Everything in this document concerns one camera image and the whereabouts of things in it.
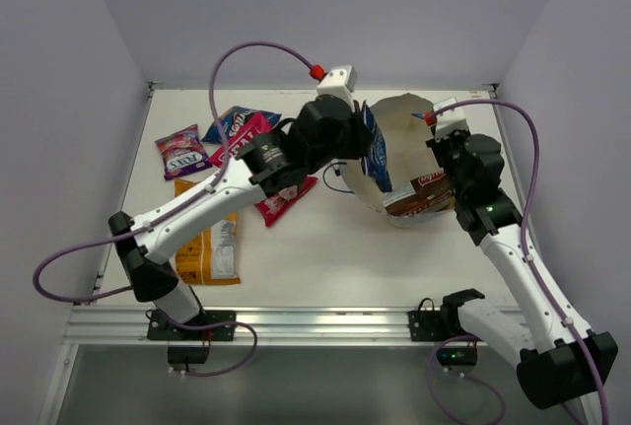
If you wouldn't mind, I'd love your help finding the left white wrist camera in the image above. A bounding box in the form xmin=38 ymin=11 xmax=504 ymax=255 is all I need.
xmin=310 ymin=65 xmax=357 ymax=108

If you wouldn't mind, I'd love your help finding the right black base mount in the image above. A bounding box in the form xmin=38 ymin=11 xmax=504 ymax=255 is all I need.
xmin=407 ymin=297 xmax=478 ymax=370

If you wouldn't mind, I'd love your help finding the purple cable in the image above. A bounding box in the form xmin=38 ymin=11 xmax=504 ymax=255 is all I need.
xmin=427 ymin=98 xmax=612 ymax=425
xmin=32 ymin=41 xmax=326 ymax=304

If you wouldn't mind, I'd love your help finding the blue Doritos chip bag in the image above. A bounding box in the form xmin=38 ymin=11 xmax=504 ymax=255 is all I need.
xmin=201 ymin=106 xmax=282 ymax=145

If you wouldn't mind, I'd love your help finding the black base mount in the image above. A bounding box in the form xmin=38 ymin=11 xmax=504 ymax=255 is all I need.
xmin=145 ymin=310 xmax=237 ymax=370
xmin=407 ymin=297 xmax=478 ymax=370

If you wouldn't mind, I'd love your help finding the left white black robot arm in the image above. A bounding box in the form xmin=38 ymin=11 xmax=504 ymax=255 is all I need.
xmin=108 ymin=95 xmax=371 ymax=339

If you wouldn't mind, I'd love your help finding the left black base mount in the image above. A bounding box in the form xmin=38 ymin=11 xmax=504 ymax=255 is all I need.
xmin=145 ymin=310 xmax=237 ymax=370

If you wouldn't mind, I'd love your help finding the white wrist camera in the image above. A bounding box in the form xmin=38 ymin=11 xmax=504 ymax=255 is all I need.
xmin=310 ymin=65 xmax=357 ymax=108
xmin=424 ymin=98 xmax=469 ymax=141

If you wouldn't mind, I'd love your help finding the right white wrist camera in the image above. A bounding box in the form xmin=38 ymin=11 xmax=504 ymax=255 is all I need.
xmin=424 ymin=98 xmax=469 ymax=141

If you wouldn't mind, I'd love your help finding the dark blue snack packet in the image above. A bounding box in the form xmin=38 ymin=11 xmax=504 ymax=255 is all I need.
xmin=359 ymin=101 xmax=392 ymax=193

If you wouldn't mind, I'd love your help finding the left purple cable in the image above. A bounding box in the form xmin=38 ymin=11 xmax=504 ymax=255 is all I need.
xmin=32 ymin=41 xmax=326 ymax=304

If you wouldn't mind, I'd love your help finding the aluminium mounting rail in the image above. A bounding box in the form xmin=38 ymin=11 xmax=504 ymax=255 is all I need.
xmin=63 ymin=307 xmax=524 ymax=347

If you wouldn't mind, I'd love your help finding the pink snack packet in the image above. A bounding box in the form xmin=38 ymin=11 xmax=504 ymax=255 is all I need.
xmin=226 ymin=114 xmax=318 ymax=228

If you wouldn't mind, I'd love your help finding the brown chocolate snack packet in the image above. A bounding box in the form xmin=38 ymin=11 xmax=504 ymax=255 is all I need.
xmin=383 ymin=171 xmax=453 ymax=217

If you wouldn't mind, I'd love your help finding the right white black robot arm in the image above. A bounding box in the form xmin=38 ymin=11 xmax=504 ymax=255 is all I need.
xmin=427 ymin=131 xmax=618 ymax=409

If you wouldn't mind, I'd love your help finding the blue checkered paper bag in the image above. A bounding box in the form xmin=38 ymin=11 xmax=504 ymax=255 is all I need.
xmin=336 ymin=93 xmax=455 ymax=227

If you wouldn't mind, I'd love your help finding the orange snack packet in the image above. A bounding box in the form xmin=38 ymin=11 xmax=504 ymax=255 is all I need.
xmin=172 ymin=178 xmax=243 ymax=287

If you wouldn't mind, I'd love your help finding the purple Fox's candy bag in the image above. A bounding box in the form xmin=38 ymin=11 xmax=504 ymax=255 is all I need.
xmin=155 ymin=124 xmax=212 ymax=180

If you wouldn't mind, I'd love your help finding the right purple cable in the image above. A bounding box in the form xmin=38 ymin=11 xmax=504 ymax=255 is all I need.
xmin=427 ymin=98 xmax=612 ymax=425

